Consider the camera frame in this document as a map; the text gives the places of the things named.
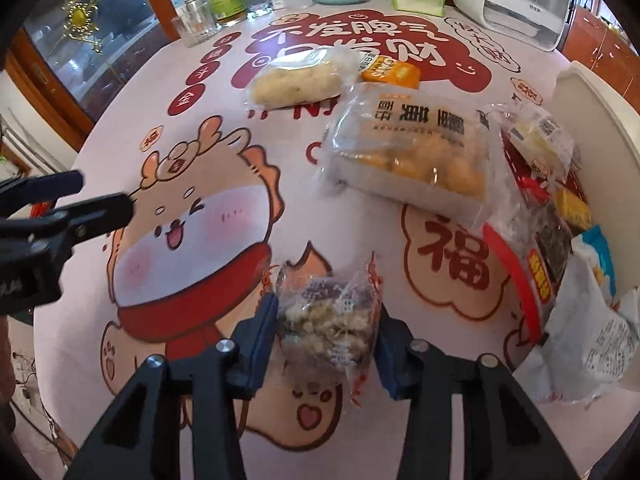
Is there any white red snack packet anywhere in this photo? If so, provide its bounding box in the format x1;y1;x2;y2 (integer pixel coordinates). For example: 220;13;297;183
514;244;640;404

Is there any orange snack packet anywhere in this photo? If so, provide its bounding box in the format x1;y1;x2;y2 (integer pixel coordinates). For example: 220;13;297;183
359;54;422;91

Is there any red bordered snack packet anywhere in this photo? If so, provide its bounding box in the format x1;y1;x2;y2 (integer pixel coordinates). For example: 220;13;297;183
481;219;559;347

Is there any pale rice cracker packet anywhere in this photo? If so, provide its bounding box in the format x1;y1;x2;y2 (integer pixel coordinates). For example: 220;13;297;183
246;48;354;109

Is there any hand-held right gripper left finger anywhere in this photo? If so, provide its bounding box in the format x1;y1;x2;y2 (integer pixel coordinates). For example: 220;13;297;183
65;292;281;480

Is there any dark brown snack packet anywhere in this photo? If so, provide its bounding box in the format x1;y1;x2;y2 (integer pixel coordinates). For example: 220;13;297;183
529;201;574;284

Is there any white plastic bin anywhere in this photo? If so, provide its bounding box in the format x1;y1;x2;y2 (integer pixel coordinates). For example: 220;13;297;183
551;61;640;312

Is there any clear nut bar packet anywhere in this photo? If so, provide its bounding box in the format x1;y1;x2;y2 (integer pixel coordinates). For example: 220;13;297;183
273;254;386;409

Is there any clear pale pastry packet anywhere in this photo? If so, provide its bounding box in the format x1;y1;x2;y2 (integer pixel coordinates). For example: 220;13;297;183
499;103;577;184

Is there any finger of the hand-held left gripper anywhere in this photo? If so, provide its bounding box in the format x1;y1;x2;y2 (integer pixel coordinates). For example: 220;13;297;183
0;169;85;219
37;190;136;254

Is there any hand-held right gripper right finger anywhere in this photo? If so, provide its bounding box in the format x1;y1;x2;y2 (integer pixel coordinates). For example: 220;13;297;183
374;305;583;480

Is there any yellow snack packet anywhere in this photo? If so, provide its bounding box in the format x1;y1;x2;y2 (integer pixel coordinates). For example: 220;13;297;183
553;186;594;234

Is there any clear yellow bun packet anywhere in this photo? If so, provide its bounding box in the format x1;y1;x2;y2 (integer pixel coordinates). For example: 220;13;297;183
314;81;507;229

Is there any wooden framed glass door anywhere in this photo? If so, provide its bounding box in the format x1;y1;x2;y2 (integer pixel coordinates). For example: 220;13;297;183
7;0;173;152

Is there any white countertop appliance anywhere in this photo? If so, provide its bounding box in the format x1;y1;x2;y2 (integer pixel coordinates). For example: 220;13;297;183
441;0;579;53

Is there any wooden wall cabinet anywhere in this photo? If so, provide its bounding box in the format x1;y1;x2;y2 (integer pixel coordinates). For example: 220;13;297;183
564;0;640;112

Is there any glass cup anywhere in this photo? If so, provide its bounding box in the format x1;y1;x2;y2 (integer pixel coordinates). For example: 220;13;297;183
170;0;222;49

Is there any blue snack packet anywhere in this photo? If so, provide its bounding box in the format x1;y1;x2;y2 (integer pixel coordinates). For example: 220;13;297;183
569;224;618;307

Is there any black cable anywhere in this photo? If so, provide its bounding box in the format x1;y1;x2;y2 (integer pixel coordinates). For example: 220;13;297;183
9;349;77;462

